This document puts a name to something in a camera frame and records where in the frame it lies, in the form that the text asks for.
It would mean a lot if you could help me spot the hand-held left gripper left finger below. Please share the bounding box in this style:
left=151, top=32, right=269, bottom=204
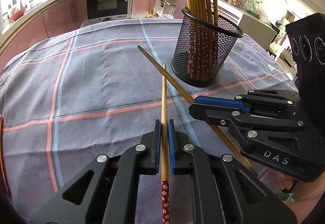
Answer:
left=29, top=120, right=163, bottom=224

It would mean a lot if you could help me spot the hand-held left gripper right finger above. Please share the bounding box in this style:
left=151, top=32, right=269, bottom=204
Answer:
left=168, top=119, right=297, bottom=224

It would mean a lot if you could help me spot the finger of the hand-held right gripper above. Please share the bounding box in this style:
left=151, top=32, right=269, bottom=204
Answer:
left=194, top=89, right=301, bottom=115
left=188, top=103, right=306, bottom=153

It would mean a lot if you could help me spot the floral red-handled chopstick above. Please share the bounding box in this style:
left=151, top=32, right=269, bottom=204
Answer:
left=137, top=45, right=257, bottom=174
left=160, top=64, right=171, bottom=224

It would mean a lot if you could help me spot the black mesh utensil holder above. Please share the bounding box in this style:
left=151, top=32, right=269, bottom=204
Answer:
left=171, top=6, right=245, bottom=87

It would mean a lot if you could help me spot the person's right forearm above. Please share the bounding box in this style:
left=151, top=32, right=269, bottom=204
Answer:
left=278, top=172, right=325, bottom=214

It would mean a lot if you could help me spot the pink kitchen island cabinet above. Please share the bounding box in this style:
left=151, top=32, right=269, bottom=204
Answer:
left=156, top=0, right=278, bottom=45

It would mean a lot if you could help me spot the grey checked tablecloth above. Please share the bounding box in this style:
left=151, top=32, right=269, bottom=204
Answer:
left=0, top=18, right=299, bottom=224

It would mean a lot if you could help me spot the built-in black oven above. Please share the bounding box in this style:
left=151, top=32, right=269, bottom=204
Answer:
left=85, top=0, right=134, bottom=20

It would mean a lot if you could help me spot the pink base cabinet run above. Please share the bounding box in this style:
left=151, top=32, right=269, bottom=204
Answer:
left=0, top=0, right=87, bottom=72

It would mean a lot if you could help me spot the red plastic basin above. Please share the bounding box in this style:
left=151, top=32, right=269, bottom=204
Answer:
left=10, top=6, right=27, bottom=22

